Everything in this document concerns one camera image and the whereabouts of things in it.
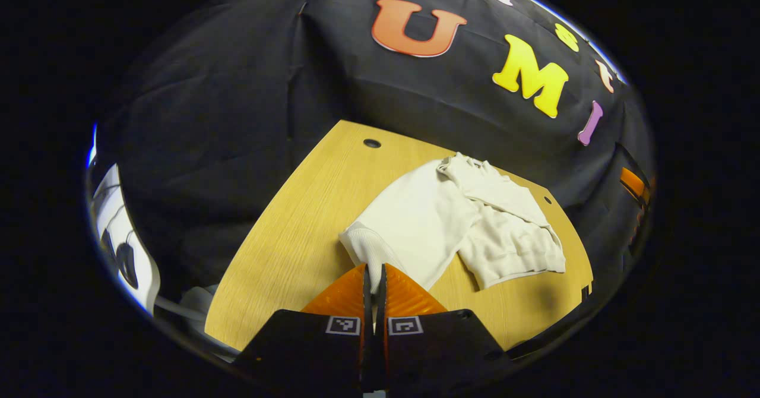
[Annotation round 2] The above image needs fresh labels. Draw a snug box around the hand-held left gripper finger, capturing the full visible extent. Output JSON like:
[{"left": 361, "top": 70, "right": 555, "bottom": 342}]
[
  {"left": 375, "top": 263, "right": 514, "bottom": 394},
  {"left": 235, "top": 263, "right": 373, "bottom": 394}
]

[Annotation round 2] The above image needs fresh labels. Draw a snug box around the cream sweatshirt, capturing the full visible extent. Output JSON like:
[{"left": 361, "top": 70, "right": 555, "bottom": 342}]
[{"left": 338, "top": 152, "right": 566, "bottom": 295}]

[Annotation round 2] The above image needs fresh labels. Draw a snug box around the white side desk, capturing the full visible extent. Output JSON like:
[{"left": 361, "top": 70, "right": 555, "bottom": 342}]
[{"left": 89, "top": 163, "right": 162, "bottom": 317}]

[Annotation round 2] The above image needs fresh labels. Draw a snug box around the white cable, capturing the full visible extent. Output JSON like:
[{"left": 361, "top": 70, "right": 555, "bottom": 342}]
[{"left": 156, "top": 285, "right": 217, "bottom": 336}]

